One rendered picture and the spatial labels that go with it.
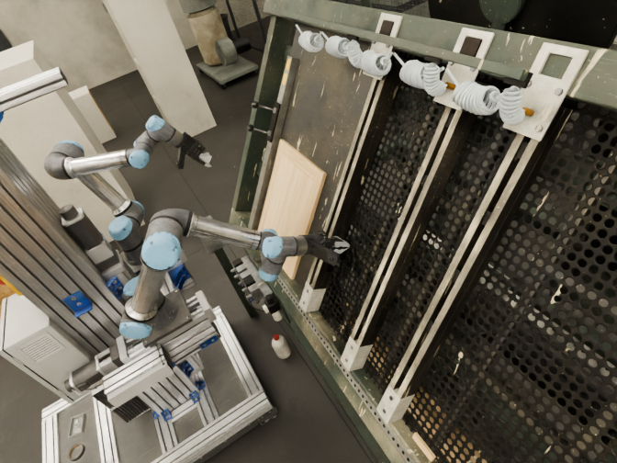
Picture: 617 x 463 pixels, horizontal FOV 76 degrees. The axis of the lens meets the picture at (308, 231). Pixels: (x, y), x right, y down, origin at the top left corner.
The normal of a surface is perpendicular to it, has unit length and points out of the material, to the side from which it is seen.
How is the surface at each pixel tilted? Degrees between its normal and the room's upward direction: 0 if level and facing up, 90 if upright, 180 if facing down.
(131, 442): 0
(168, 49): 90
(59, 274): 90
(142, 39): 90
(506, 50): 57
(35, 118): 90
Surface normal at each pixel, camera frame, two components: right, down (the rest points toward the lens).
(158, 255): 0.20, 0.54
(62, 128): 0.49, 0.50
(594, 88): -0.84, 0.01
